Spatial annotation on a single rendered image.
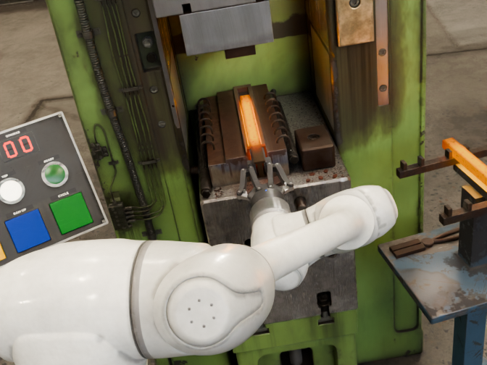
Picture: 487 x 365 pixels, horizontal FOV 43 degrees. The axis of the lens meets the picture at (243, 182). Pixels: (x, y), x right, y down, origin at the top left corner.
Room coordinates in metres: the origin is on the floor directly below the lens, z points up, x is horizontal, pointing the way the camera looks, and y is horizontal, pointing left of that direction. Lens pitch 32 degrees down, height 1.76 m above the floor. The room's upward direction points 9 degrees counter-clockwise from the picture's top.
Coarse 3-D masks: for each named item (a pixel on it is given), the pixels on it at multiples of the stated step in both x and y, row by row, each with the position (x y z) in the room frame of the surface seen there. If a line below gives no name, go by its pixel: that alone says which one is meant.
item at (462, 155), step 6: (450, 138) 1.35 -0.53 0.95; (444, 144) 1.34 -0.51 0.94; (450, 144) 1.32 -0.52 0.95; (456, 144) 1.32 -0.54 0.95; (456, 150) 1.29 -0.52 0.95; (462, 150) 1.29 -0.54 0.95; (456, 156) 1.28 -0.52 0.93; (462, 156) 1.26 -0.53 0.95; (468, 156) 1.25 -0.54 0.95; (474, 156) 1.25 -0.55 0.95; (462, 162) 1.25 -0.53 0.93; (468, 162) 1.23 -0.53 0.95; (474, 162) 1.22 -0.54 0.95; (480, 162) 1.22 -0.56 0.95; (468, 168) 1.23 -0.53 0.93; (474, 168) 1.20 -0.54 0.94; (480, 168) 1.20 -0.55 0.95; (486, 168) 1.19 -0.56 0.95; (474, 174) 1.20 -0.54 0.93; (480, 174) 1.18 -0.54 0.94; (486, 174) 1.17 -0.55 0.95; (480, 180) 1.18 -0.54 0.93; (486, 180) 1.15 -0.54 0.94
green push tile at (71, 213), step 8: (80, 192) 1.23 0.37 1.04; (64, 200) 1.21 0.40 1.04; (72, 200) 1.21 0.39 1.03; (80, 200) 1.21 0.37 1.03; (56, 208) 1.19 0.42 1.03; (64, 208) 1.20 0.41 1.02; (72, 208) 1.20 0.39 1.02; (80, 208) 1.20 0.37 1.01; (56, 216) 1.18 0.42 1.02; (64, 216) 1.18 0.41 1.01; (72, 216) 1.19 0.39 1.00; (80, 216) 1.19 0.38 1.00; (88, 216) 1.20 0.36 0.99; (64, 224) 1.17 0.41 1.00; (72, 224) 1.18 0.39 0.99; (80, 224) 1.18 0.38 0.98; (64, 232) 1.16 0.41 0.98
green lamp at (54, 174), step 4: (52, 164) 1.25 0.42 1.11; (56, 164) 1.25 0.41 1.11; (48, 168) 1.24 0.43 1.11; (52, 168) 1.24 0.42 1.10; (56, 168) 1.25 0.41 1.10; (60, 168) 1.25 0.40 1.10; (48, 172) 1.24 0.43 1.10; (52, 172) 1.24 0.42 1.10; (56, 172) 1.24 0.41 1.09; (60, 172) 1.24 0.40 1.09; (64, 172) 1.25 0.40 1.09; (48, 176) 1.23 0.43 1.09; (52, 176) 1.23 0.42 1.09; (56, 176) 1.24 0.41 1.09; (60, 176) 1.24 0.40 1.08; (64, 176) 1.24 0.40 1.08; (48, 180) 1.23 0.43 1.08; (52, 180) 1.23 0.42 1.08; (56, 180) 1.23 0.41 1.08; (60, 180) 1.23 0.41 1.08
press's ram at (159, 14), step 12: (156, 0) 1.36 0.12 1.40; (168, 0) 1.36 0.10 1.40; (180, 0) 1.36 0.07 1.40; (192, 0) 1.36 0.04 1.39; (204, 0) 1.36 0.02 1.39; (216, 0) 1.36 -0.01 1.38; (228, 0) 1.36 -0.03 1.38; (240, 0) 1.36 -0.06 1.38; (252, 0) 1.36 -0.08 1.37; (264, 0) 1.36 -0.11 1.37; (156, 12) 1.36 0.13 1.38; (168, 12) 1.36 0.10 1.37; (180, 12) 1.36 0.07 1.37
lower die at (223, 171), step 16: (224, 96) 1.74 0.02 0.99; (256, 96) 1.69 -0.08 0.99; (224, 112) 1.63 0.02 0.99; (240, 112) 1.59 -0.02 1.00; (256, 112) 1.57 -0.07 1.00; (208, 128) 1.56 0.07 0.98; (224, 128) 1.53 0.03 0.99; (240, 128) 1.51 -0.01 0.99; (272, 128) 1.48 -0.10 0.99; (208, 144) 1.47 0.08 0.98; (224, 144) 1.44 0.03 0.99; (240, 144) 1.42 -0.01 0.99; (272, 144) 1.39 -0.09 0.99; (208, 160) 1.38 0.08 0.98; (224, 160) 1.37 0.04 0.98; (240, 160) 1.36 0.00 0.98; (272, 160) 1.36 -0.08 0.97; (224, 176) 1.36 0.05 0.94; (240, 176) 1.36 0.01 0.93
